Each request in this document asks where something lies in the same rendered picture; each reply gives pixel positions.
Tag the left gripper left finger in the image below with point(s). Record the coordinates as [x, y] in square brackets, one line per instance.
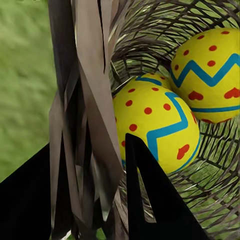
[25, 200]

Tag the wicker basket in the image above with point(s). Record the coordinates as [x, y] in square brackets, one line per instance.
[88, 182]

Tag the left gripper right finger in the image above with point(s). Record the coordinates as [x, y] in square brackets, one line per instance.
[174, 220]

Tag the easter egg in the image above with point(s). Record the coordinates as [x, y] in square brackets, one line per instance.
[150, 78]
[205, 73]
[162, 120]

